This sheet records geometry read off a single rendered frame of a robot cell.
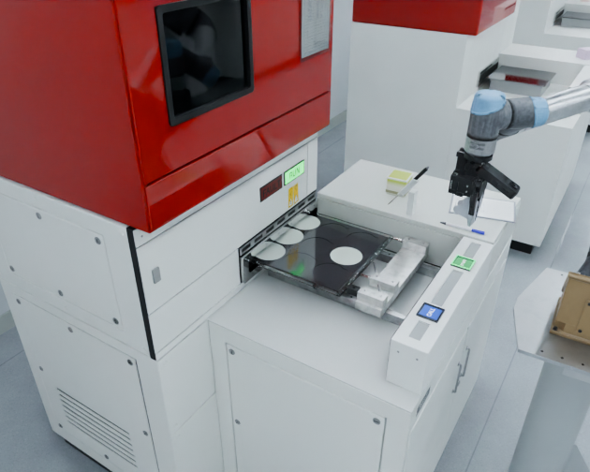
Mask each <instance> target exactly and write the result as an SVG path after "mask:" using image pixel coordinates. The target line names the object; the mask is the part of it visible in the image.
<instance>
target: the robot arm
mask: <svg viewBox="0 0 590 472"><path fill-rule="evenodd" d="M585 111H587V112H590V79H587V80H585V81H582V82H581V84H580V85H579V86H576V87H573V88H570V89H567V90H564V91H561V92H558V93H555V94H552V95H549V96H544V97H539V96H538V97H532V96H529V97H519V98H506V95H505V94H504V93H503V92H500V91H497V90H489V89H486V90H480V91H477V92H476V93H475V95H474V99H473V102H472V106H471V108H470V117H469V123H468V128H467V133H466V138H465V147H461V148H460V150H458V151H457V154H456V156H458V157H457V163H456V168H455V170H454V171H453V174H452V175H451V176H450V185H451V187H450V186H449V192H448V193H451V194H455V196H459V197H462V196H466V198H464V199H462V200H459V201H458V205H455V206H454V207H453V211H454V212H455V213H457V214H459V215H461V216H462V217H464V218H466V219H467V225H468V226H469V227H470V226H471V225H472V224H473V223H474V222H475V221H476V219H477V216H478V213H479V208H480V205H481V203H482V199H483V196H484V192H485V189H486V186H487V183H489V184H491V185H492V186H493V187H494V188H496V189H497V190H498V191H500V192H501V193H502V194H504V195H505V196H506V197H508V198H509V199H513V198H514V197H516V196H517V195H518V193H519V191H520V187H519V186H518V185H517V184H516V183H514V182H513V181H512V180H511V179H510V178H509V177H507V176H506V175H505V174H503V173H502V172H501V171H499V170H498V169H496V168H495V167H494V166H493V165H491V164H490V163H489V162H490V161H492V159H493V155H494V151H495V146H496V142H497V141H498V140H502V139H504V138H507V137H510V136H513V135H515V134H518V133H521V132H524V131H526V130H529V129H533V128H536V127H539V126H542V125H547V124H549V123H552V122H555V121H558V120H561V119H565V118H568V117H570V116H573V115H576V114H579V113H582V112H585ZM481 163H483V164H482V165H481ZM455 172H456V173H455ZM457 173H458V174H457ZM451 180H452V181H451ZM578 272H579V273H581V274H582V275H586V276H590V246H589V250H588V253H587V257H586V260H585V262H584V263H583V265H582V266H581V268H580V269H579V270H578Z"/></svg>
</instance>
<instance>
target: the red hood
mask: <svg viewBox="0 0 590 472"><path fill-rule="evenodd" d="M332 28H333V0H0V176H2V177H5V178H7V179H9V180H12V181H14V182H17V183H19V184H24V185H26V186H29V187H31V188H34V189H35V190H38V191H41V192H43V193H46V194H48V195H51V196H53V197H56V198H58V199H62V200H64V201H67V202H70V203H72V204H75V205H77V206H80V207H82V208H84V209H87V210H89V211H92V212H94V213H97V214H101V215H104V216H106V217H108V218H110V219H113V220H116V221H118V222H121V223H123V224H126V225H128V226H130V227H133V228H135V229H139V230H142V231H144V232H147V233H152V232H153V231H155V230H157V229H159V228H161V227H162V226H164V225H166V224H167V223H169V222H170V221H171V220H173V219H174V218H176V217H178V216H179V215H181V214H183V213H185V212H187V211H188V210H190V209H192V208H193V207H195V206H197V205H198V204H200V203H201V202H203V201H205V200H206V199H208V198H209V197H211V196H213V195H214V194H216V193H218V192H219V191H221V190H223V189H224V188H226V187H227V186H229V185H231V184H233V183H235V182H236V181H238V180H240V179H241V178H243V177H244V176H245V175H247V174H249V173H250V172H252V171H253V170H256V169H257V168H259V167H261V166H262V165H264V164H266V163H267V162H269V161H271V160H272V159H274V158H276V157H277V156H279V155H280V154H282V153H283V152H285V151H287V150H288V149H290V148H292V147H293V146H295V145H297V144H298V143H300V142H302V141H303V140H305V139H307V138H309V137H310V136H312V135H314V134H315V133H317V132H318V131H319V130H321V129H323V128H324V127H326V126H328V125H329V124H330V110H331V81H332Z"/></svg>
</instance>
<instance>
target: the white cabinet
mask: <svg viewBox="0 0 590 472"><path fill-rule="evenodd" d="M511 239H512V235H511V237H510V238H509V241H508V243H507V244H506V246H505V248H504V250H503V252H502V253H501V255H500V257H499V259H498V260H497V262H496V264H495V265H494V267H493V269H492V271H491V272H490V274H489V276H488V278H487V279H486V282H485V285H484V286H483V288H482V290H481V292H480V294H479V296H478V298H477V299H476V300H475V302H474V304H473V306H472V307H471V309H470V311H469V313H468V314H467V316H466V318H465V321H464V322H463V324H462V326H461V328H460V329H459V331H458V332H457V334H456V335H455V337H454V339H453V341H452V342H451V344H450V347H449V348H448V350H447V352H446V354H445V356H444V357H443V359H442V361H441V363H440V364H439V365H438V367H437V369H436V370H435V373H434V375H433V376H432V378H431V380H430V382H429V384H428V385H427V387H426V389H425V391H424V392H423V394H422V396H421V398H420V399H419V401H418V403H417V404H416V406H415V408H414V410H413V412H412V413H408V412H406V411H404V410H403V409H401V408H399V407H396V406H393V405H391V404H389V403H386V402H384V401H382V400H380V399H378V398H375V397H374V396H372V395H370V394H368V393H366V392H363V391H360V390H358V389H356V388H353V387H351V386H349V385H347V384H346V383H343V382H341V381H339V380H337V379H335V378H333V377H330V376H327V375H325V374H323V373H320V372H319V371H317V370H315V369H313V368H310V367H308V366H306V365H304V364H302V363H300V362H297V361H294V360H292V359H291V358H288V357H286V356H284V355H282V354H280V353H278V352H275V351H273V350H271V349H269V348H267V347H264V346H262V345H260V344H258V343H255V342H253V341H251V340H249V339H247V338H245V337H242V336H240V335H239V334H237V333H235V332H231V331H229V330H227V329H225V328H222V327H220V326H218V325H216V324H214V323H212V322H210V321H208V322H209V331H210V339H211V348H212V357H213V366H214V382H215V391H216V400H217V408H218V417H219V426H220V434H221V443H222V451H223V461H224V469H225V472H434V471H435V467H436V465H437V463H438V461H439V459H440V457H441V455H442V452H443V450H444V448H445V447H446V445H447V443H448V441H449V439H450V435H451V433H452V431H453V429H454V427H455V425H456V423H457V420H458V419H459V417H460V415H461V413H462V411H463V409H464V407H465V403H466V401H467V399H468V397H469V395H470V393H471V391H472V389H473V387H474V385H475V383H476V381H477V379H478V375H479V369H480V365H481V361H482V357H483V353H484V348H485V345H486V341H487V337H488V333H489V330H490V326H491V322H492V318H493V314H494V308H495V304H496V300H497V296H498V292H499V288H500V284H501V280H502V276H503V272H504V269H505V265H506V261H507V257H508V253H509V247H510V243H511Z"/></svg>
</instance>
